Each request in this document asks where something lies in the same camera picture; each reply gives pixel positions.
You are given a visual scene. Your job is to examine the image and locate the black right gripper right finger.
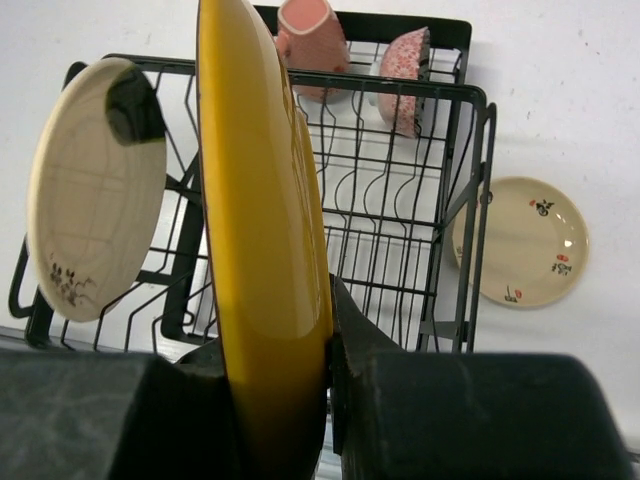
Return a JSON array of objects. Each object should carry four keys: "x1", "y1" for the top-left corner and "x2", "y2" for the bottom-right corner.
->
[{"x1": 331, "y1": 277, "x2": 635, "y2": 479}]

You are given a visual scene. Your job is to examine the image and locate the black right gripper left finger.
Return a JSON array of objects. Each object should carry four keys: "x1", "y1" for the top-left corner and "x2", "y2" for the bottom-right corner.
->
[{"x1": 1, "y1": 351, "x2": 240, "y2": 479}]

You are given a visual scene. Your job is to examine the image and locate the cream plate small motifs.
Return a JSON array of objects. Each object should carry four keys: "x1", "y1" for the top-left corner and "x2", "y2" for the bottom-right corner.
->
[{"x1": 480, "y1": 176, "x2": 589, "y2": 308}]

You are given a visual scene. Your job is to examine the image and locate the yellow patterned plate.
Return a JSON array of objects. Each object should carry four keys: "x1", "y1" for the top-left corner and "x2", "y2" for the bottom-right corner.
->
[{"x1": 197, "y1": 1, "x2": 332, "y2": 479}]

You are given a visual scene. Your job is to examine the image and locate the cream plate green brushstroke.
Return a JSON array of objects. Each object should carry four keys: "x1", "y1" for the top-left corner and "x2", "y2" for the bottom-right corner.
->
[{"x1": 27, "y1": 57, "x2": 167, "y2": 322}]

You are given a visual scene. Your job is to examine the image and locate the pink floral mug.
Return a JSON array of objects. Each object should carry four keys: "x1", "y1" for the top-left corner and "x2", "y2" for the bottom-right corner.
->
[{"x1": 275, "y1": 0, "x2": 350, "y2": 73}]

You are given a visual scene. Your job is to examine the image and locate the pink floral small bowl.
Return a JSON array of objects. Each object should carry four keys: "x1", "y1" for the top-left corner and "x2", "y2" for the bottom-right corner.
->
[{"x1": 376, "y1": 26, "x2": 432, "y2": 139}]

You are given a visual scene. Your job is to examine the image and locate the black wire dish rack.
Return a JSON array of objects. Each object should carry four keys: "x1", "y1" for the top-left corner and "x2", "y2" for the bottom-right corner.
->
[{"x1": 1, "y1": 12, "x2": 495, "y2": 357}]

